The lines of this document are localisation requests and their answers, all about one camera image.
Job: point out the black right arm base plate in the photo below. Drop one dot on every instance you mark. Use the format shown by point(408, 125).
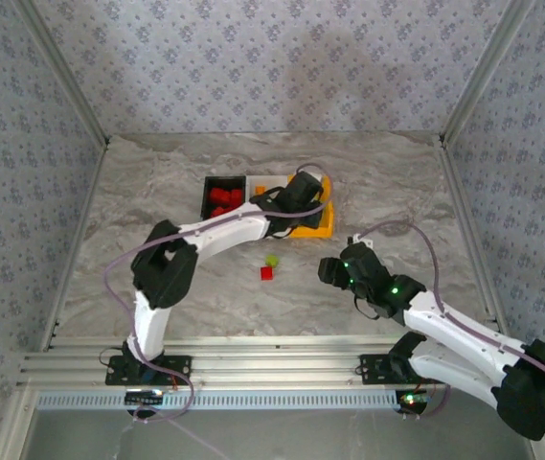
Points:
point(372, 369)

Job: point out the aluminium table side rail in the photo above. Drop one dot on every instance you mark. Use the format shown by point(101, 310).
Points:
point(73, 249)
point(473, 239)

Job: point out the yellow storage bin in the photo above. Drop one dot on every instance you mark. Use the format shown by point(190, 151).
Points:
point(310, 233)

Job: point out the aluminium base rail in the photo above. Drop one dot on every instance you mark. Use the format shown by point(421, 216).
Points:
point(253, 369)

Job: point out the white storage bin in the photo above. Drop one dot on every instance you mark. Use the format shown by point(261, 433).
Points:
point(272, 181)

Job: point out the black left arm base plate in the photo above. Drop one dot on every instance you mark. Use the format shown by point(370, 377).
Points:
point(176, 369)

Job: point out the red square lego brick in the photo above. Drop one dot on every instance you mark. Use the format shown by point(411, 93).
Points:
point(266, 273)
point(236, 195)
point(218, 211)

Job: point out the yellow square lego brick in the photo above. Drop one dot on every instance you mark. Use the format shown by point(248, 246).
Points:
point(260, 190)

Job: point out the green square lego brick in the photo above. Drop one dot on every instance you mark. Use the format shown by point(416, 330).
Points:
point(272, 261)

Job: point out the circuit board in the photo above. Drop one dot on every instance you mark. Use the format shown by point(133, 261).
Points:
point(413, 398)
point(145, 397)

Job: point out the black storage bin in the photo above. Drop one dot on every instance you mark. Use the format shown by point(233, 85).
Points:
point(206, 201)

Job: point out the aluminium corner post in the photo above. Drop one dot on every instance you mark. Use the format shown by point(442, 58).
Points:
point(61, 67)
point(487, 67)

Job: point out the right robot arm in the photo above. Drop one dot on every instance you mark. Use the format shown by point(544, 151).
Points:
point(459, 330)

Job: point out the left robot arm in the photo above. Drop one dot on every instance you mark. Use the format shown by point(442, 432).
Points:
point(224, 232)

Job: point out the red long lego brick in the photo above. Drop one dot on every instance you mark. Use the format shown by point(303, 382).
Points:
point(217, 194)

